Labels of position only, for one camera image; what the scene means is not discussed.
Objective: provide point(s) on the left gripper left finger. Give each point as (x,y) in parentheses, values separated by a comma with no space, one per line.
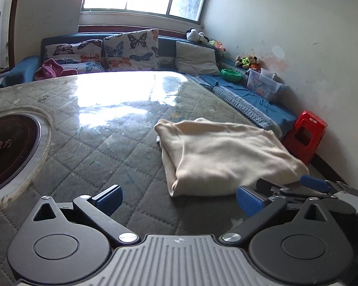
(96,212)

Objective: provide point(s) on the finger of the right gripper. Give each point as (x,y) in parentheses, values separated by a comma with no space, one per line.
(326,186)
(272,189)

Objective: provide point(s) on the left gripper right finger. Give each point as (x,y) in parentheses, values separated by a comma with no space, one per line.
(260,211)

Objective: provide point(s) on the cream beige shirt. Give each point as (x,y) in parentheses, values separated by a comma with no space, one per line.
(207,158)

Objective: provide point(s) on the red plastic stool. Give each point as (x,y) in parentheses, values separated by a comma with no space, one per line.
(305,136)

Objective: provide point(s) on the grey quilted star tablecloth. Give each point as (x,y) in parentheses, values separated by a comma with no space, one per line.
(102,134)

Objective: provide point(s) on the black round induction cooktop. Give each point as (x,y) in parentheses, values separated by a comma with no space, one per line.
(20,135)

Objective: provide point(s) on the clear plastic storage box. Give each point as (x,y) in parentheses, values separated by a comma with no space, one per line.
(263,86)

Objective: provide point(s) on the green plastic bowl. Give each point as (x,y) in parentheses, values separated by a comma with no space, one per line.
(231,76)

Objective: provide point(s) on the small plush toys pile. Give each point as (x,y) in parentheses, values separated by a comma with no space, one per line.
(248,62)

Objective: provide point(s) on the magenta cloth on sofa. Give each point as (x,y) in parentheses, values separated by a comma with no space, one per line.
(51,69)

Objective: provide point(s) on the left butterfly print cushion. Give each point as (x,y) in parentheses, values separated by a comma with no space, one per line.
(85,56)

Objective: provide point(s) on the butterfly print cushion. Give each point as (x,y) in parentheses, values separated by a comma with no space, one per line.
(85,56)
(132,51)

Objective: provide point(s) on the right butterfly print cushion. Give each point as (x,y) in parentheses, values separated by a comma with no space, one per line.
(132,51)

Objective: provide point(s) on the grey plain cushion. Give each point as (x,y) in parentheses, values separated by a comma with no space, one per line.
(194,59)

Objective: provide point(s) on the black white plush toy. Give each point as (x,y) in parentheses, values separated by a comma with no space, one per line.
(193,35)

